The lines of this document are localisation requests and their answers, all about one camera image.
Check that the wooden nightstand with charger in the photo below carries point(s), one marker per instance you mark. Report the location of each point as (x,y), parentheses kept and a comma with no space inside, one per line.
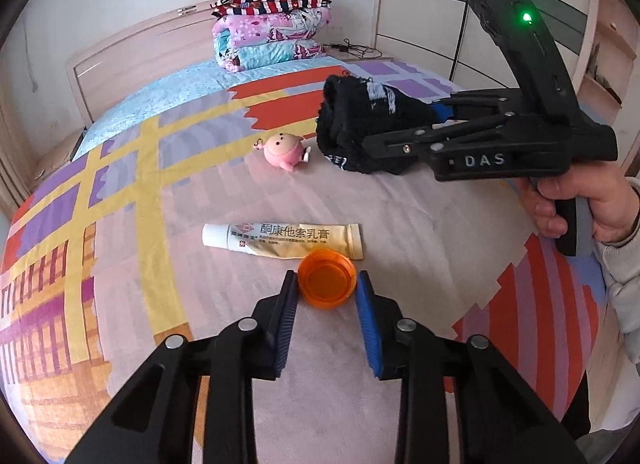
(372,55)

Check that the yellow white ointment tube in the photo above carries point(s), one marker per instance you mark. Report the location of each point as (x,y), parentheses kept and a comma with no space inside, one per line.
(280,239)

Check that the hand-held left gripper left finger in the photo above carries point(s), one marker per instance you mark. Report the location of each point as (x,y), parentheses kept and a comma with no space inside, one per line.
(286,324)

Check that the wooden bed headboard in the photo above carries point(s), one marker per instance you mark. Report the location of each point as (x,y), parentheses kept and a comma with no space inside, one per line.
(135,59)

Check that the pink toy figure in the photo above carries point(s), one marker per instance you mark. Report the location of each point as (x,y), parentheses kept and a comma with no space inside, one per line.
(285,151)

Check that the pink folded quilt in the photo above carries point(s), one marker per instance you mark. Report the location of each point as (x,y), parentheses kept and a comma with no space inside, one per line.
(270,39)

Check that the wooden corner shelf unit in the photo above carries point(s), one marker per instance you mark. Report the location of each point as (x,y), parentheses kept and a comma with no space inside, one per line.
(607,54)

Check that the person's right forearm grey sleeve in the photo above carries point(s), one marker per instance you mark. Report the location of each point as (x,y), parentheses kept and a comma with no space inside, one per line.
(625,294)

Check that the black knit cloth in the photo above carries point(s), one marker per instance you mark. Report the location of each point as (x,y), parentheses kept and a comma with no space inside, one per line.
(350,114)

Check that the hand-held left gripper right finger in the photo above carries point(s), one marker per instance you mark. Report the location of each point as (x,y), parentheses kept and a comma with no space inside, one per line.
(367,324)

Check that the person's right hand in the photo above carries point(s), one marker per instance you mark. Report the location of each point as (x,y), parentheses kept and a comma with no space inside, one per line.
(610,204)

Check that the light blue bed sheet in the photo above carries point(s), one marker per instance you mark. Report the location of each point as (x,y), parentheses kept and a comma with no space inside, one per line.
(175,94)

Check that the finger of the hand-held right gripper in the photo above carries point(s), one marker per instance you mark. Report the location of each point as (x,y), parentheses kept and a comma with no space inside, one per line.
(400,146)
(480,101)

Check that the white sliding door wardrobe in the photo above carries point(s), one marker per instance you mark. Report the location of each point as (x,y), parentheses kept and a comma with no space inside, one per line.
(430,9)

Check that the orange plastic bottle cap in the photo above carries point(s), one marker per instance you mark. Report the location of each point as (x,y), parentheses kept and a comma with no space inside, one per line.
(327,284)

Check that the bed with patterned sheet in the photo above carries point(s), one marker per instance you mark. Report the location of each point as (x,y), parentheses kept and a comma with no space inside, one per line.
(200,224)

